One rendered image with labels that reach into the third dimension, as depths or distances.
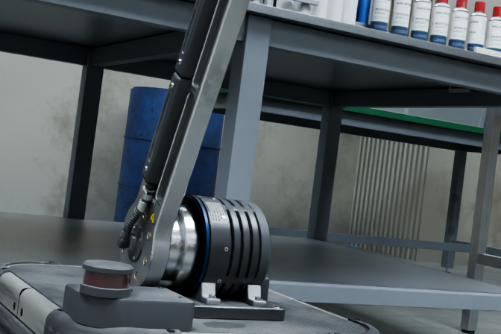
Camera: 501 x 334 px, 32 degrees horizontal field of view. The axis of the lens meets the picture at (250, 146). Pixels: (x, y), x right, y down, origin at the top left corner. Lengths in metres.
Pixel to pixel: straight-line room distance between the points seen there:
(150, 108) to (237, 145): 2.91
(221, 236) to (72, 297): 0.27
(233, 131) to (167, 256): 0.63
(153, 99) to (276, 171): 1.47
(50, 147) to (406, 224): 2.34
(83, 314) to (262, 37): 0.93
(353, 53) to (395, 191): 3.93
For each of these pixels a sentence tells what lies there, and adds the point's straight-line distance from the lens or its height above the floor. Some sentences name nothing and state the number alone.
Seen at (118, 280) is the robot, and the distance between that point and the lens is 1.19.
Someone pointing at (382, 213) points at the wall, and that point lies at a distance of 6.06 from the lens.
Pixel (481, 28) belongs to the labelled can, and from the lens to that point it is 2.87.
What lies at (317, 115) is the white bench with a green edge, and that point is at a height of 0.73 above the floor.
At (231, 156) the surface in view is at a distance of 1.91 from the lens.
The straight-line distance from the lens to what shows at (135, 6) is 1.84.
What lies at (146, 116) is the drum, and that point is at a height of 0.67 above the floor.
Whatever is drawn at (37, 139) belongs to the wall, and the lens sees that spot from 5.34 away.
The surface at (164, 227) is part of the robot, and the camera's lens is 1.33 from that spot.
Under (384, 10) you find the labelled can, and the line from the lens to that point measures 2.64.
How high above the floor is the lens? 0.48
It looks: 1 degrees up
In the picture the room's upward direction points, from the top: 7 degrees clockwise
